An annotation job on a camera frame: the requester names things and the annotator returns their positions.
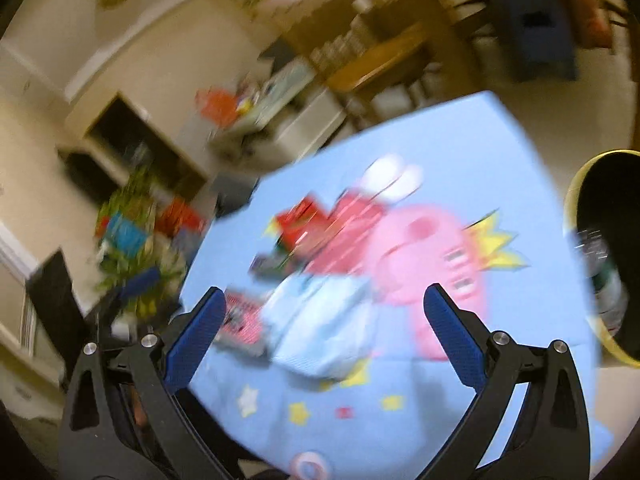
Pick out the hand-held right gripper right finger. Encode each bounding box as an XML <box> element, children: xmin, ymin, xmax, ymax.
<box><xmin>422</xmin><ymin>282</ymin><xmax>593</xmax><ymax>480</ymax></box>

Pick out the blue cartoon printed blanket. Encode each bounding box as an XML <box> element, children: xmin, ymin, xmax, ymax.
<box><xmin>179</xmin><ymin>91</ymin><xmax>601</xmax><ymax>480</ymax></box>

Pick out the blue plastic stool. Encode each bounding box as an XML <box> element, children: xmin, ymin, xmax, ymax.
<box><xmin>487</xmin><ymin>0</ymin><xmax>578</xmax><ymax>83</ymax></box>

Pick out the cream open cabinet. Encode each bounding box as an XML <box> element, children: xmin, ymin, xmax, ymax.
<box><xmin>57</xmin><ymin>91</ymin><xmax>208</xmax><ymax>201</ymax></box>

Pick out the clear plastic bottle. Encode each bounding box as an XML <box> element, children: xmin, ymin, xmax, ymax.
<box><xmin>575</xmin><ymin>227</ymin><xmax>628</xmax><ymax>336</ymax></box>

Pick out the wooden table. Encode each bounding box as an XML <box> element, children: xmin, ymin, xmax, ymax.
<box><xmin>280</xmin><ymin>0</ymin><xmax>481</xmax><ymax>111</ymax></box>

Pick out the black chair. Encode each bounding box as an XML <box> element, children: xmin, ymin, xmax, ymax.
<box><xmin>25</xmin><ymin>250</ymin><xmax>93</xmax><ymax>391</ymax></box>

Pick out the orange toy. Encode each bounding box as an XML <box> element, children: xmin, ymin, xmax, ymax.
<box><xmin>195</xmin><ymin>87</ymin><xmax>243</xmax><ymax>126</ymax></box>

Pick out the light blue plastic bag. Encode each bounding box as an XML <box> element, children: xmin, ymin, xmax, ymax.
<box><xmin>261</xmin><ymin>272</ymin><xmax>376</xmax><ymax>380</ymax></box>

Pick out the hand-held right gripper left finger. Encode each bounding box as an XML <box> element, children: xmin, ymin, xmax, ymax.
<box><xmin>57</xmin><ymin>286</ymin><xmax>251</xmax><ymax>480</ymax></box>

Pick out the white low table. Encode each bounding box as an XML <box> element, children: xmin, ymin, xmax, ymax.
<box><xmin>207</xmin><ymin>57</ymin><xmax>348</xmax><ymax>171</ymax></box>

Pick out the red patterned snack packet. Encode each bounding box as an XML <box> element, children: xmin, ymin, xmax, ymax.
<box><xmin>216</xmin><ymin>287</ymin><xmax>268</xmax><ymax>356</ymax></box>

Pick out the dark small packet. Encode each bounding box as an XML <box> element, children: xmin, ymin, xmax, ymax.
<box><xmin>250</xmin><ymin>252</ymin><xmax>293</xmax><ymax>281</ymax></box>

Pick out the black bin with yellow rim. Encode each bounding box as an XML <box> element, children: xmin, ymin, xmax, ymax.
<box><xmin>563</xmin><ymin>150</ymin><xmax>640</xmax><ymax>367</ymax></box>

